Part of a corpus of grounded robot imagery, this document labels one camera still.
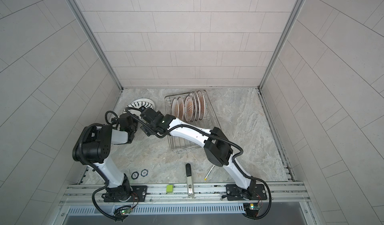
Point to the orange sunburst plate rear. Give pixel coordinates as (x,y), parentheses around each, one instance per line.
(202,103)

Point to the black silver handheld tool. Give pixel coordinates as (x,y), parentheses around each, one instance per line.
(190,185)

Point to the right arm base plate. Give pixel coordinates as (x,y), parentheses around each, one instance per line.
(234,192)

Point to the red text white plate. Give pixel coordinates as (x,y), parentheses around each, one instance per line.
(189,108)

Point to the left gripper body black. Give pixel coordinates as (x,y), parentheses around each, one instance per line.
(134,122)

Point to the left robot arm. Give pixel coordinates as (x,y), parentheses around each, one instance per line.
(94,147)

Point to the perforated vent strip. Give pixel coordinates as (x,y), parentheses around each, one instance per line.
(164,209)

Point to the orange sunburst plate front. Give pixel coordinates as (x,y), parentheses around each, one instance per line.
(175,108)

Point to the aluminium front rail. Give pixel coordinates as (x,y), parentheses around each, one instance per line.
(213,193)

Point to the orange sunburst plate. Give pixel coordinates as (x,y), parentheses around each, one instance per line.
(181,108)
(202,103)
(175,108)
(197,105)

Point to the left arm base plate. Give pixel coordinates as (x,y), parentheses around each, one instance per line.
(138,193)

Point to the yellow white marker pen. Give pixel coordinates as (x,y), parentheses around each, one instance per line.
(209,172)

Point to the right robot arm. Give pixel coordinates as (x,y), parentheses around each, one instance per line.
(218,149)

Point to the blue striped white plate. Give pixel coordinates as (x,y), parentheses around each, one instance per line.
(138,104)

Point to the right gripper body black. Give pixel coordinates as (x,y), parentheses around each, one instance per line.
(151,127)

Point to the right green circuit board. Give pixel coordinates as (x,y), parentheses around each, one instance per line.
(251,210)

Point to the green small block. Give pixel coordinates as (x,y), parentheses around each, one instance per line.
(169,189)

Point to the green circuit board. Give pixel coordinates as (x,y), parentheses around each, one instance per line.
(123,211)
(251,210)

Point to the left green circuit board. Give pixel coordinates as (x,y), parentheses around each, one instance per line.
(123,211)

